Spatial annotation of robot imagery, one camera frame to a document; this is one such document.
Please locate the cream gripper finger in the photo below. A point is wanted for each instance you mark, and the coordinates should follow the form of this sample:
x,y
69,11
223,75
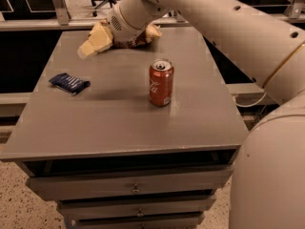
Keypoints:
x,y
152,32
100,39

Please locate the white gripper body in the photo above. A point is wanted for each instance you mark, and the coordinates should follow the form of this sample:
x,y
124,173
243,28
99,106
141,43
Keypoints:
x,y
121,29

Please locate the blue rxbar blueberry wrapper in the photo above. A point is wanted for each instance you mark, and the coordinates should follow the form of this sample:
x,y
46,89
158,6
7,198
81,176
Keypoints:
x,y
70,84

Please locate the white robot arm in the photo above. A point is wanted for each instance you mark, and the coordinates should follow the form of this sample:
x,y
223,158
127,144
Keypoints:
x,y
268,182

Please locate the red coke can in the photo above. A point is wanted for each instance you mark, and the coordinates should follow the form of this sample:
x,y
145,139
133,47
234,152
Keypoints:
x,y
161,74

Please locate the grey drawer cabinet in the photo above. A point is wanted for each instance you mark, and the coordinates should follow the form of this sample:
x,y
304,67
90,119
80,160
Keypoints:
x,y
111,159

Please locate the metal railing frame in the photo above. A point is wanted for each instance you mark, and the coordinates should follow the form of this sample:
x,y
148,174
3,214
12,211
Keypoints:
x,y
34,15

